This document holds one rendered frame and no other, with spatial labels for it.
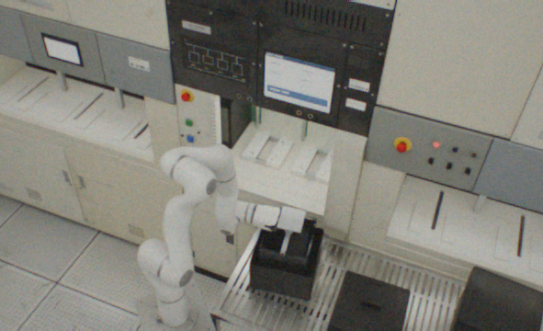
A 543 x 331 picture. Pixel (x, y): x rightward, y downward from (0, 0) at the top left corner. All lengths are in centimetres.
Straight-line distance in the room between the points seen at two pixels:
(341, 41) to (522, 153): 76
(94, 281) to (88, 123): 97
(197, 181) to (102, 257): 187
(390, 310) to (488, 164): 71
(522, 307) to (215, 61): 154
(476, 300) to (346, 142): 79
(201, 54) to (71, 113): 121
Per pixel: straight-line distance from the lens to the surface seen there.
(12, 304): 362
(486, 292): 238
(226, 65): 231
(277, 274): 237
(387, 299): 242
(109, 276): 357
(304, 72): 217
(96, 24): 258
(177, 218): 198
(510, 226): 286
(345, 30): 203
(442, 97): 210
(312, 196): 272
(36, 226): 395
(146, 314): 247
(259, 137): 297
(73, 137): 319
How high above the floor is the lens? 284
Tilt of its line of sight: 44 degrees down
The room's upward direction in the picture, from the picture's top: 3 degrees clockwise
